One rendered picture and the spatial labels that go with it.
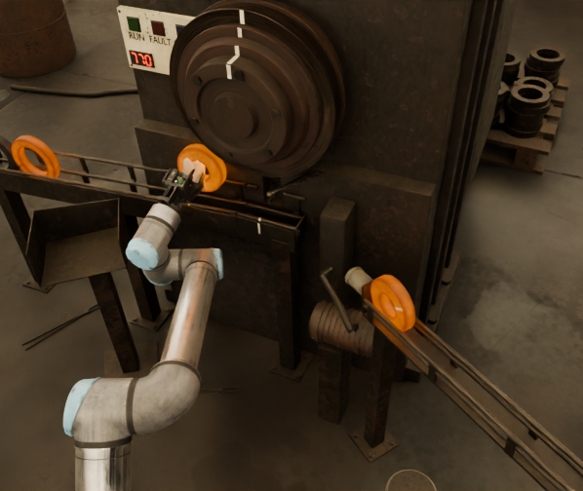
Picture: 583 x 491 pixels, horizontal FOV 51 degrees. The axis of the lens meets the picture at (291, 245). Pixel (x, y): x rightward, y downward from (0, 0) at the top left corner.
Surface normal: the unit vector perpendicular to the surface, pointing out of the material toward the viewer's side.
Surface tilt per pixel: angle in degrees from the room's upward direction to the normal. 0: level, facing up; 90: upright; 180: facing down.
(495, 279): 0
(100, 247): 5
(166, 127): 0
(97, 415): 43
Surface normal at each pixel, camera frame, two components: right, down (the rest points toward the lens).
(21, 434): -0.03, -0.73
